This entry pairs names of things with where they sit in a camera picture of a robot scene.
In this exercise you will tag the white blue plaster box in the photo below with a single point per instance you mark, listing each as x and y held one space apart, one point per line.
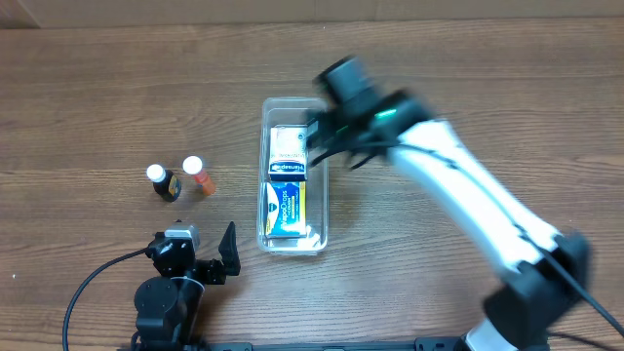
288 156

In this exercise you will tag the blue yellow VapoDrops box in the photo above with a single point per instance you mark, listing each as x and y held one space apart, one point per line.
286 210

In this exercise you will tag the clear plastic container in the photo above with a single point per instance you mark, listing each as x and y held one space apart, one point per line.
291 111

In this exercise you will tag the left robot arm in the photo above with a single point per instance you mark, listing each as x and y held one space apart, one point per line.
167 306

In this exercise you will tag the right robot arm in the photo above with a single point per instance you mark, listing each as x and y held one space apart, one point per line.
543 272

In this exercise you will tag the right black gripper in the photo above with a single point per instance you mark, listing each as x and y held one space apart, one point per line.
318 133

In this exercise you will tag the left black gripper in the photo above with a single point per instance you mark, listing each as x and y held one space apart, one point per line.
204 268

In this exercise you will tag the dark bottle white cap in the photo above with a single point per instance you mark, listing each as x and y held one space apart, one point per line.
165 183

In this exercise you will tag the orange bottle white cap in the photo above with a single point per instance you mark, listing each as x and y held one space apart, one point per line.
194 166

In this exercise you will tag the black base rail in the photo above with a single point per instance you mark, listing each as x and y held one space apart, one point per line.
437 343

